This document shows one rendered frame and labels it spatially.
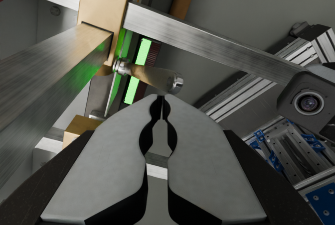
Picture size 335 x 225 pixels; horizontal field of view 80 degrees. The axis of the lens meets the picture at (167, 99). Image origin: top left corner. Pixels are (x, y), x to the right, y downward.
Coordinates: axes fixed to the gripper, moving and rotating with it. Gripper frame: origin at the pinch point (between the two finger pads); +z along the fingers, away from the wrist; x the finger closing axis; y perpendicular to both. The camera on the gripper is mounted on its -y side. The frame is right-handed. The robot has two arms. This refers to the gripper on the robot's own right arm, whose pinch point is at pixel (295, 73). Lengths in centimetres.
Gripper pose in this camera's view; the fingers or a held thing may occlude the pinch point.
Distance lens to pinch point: 37.0
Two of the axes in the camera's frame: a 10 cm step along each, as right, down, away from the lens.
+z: 0.1, -5.0, 8.7
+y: 9.4, 3.0, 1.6
